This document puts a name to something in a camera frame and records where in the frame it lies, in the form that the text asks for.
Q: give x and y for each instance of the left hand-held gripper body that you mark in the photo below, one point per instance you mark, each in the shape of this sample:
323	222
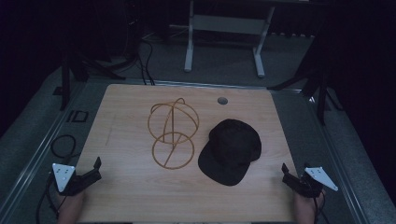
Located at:
67	183

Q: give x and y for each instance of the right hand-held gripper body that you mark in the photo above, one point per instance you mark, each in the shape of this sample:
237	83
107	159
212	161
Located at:
311	183

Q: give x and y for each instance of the black cap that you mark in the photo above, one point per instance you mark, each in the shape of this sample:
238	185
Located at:
232	152

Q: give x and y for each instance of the person's left hand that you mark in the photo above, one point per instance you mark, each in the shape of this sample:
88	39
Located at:
72	207

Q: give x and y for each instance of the person's right hand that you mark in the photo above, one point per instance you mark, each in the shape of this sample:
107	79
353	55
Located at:
306	209

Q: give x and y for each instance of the black tripod stand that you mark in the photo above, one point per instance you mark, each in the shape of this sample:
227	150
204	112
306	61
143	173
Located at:
65	81
321	93

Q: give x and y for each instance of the grey round table grommet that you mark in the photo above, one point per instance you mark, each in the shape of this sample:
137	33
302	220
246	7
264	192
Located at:
222	100

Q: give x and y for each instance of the metal floor rail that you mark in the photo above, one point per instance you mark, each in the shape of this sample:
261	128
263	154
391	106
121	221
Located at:
336	155
34	158

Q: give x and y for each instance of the black rectangular floor frame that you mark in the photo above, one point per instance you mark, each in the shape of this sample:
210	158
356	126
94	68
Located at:
77	116

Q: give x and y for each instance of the white metal desk frame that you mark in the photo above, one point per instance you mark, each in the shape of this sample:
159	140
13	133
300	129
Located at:
229	24

